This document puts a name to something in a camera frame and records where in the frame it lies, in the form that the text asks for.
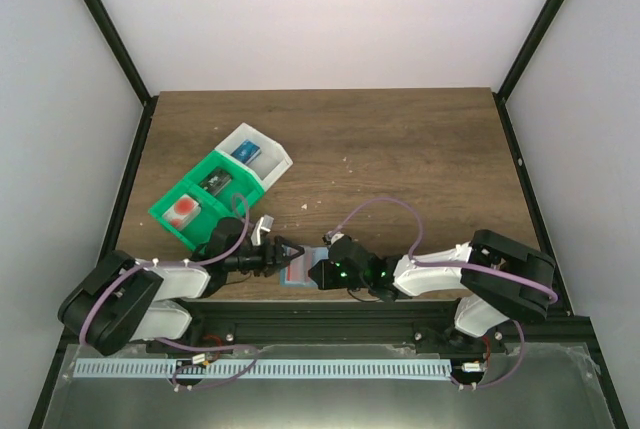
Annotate blue leather card holder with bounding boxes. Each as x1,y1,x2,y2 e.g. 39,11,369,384
280,246,328,288

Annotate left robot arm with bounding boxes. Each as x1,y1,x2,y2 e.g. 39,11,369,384
57,216,305,356

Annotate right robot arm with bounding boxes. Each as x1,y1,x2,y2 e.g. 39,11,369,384
308,229,559,338

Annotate black card stack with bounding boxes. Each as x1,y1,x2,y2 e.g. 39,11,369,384
199,167,232,196

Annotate blue VIP card stack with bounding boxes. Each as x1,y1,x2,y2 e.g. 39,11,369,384
231,139,261,165

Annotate red white card stack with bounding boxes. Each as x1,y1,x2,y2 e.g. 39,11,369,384
162,194,201,231

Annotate green plastic bin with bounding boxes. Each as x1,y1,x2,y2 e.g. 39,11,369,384
182,151,265,219
149,181,231,250

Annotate white plastic bin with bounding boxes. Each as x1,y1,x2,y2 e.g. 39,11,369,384
215,123,293,192

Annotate green plastic bin front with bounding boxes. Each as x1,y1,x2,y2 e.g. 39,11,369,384
149,181,231,250

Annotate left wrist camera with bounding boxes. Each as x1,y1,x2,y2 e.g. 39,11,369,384
251,214,274,246

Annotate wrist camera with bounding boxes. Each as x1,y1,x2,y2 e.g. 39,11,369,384
251,214,274,246
323,231,345,246

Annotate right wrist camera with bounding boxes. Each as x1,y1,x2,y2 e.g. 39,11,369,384
323,231,345,246

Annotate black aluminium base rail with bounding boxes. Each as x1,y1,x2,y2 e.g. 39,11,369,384
64,301,591,355

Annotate light blue cable duct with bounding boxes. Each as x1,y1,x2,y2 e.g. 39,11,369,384
73,358,452,381

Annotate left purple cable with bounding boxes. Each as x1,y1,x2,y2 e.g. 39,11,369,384
78,192,251,348

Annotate left black frame post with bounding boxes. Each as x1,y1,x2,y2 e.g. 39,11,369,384
53,0,153,105

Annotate black frame post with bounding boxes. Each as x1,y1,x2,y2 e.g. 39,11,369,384
53,0,153,105
497,0,596,100

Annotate right black frame post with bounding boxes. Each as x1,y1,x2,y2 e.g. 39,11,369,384
497,0,596,100

